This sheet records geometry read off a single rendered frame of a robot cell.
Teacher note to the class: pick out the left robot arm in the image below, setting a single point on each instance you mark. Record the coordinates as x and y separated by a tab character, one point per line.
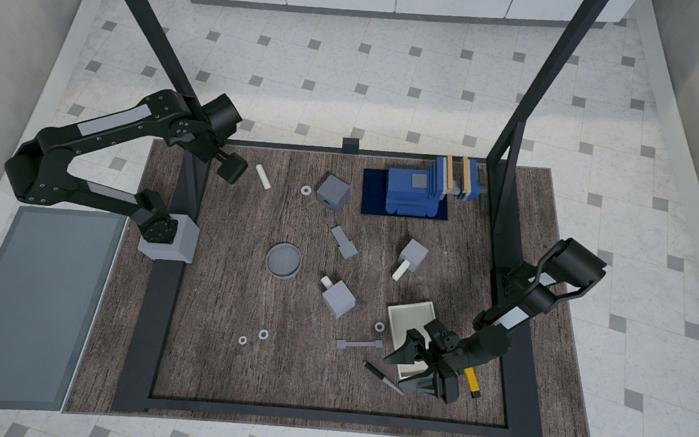
567	261

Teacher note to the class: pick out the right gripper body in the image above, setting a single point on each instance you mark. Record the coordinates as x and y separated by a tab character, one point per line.
232	166

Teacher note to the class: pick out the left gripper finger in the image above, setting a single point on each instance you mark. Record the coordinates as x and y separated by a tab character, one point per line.
426	382
404	355

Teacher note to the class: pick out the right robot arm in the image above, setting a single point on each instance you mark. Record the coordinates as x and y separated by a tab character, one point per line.
38	169

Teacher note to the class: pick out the yellow screwdriver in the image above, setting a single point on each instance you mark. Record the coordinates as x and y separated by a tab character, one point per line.
472	383

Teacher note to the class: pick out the dark blue flat mat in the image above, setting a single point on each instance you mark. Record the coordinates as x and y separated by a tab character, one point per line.
374	195

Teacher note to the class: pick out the black and grey pin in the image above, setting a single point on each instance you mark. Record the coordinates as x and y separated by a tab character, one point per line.
382	377

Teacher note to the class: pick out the cream open rectangular tray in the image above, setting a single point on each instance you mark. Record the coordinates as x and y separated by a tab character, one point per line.
403	318

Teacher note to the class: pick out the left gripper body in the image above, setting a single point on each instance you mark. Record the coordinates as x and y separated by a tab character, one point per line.
447	377

